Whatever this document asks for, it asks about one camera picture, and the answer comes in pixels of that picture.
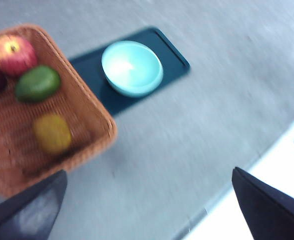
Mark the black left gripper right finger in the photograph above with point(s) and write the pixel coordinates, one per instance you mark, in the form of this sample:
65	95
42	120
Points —
274	217

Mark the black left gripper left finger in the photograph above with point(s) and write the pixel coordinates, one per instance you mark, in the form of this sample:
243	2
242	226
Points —
24	220

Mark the yellow-orange kiwifruit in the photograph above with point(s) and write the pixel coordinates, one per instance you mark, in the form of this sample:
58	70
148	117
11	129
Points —
52	134

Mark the teal ribbed bowl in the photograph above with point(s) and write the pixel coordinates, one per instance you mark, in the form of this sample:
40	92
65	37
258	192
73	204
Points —
131	67

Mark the brown wicker basket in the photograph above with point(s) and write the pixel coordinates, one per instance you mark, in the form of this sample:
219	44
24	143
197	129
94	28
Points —
87	125

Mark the green avocado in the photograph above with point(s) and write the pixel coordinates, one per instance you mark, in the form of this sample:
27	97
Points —
38	83

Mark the red apple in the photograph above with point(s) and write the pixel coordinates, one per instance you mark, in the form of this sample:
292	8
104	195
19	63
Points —
14	56

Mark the dark rectangular tray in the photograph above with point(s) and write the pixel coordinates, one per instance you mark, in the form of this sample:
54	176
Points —
171	62

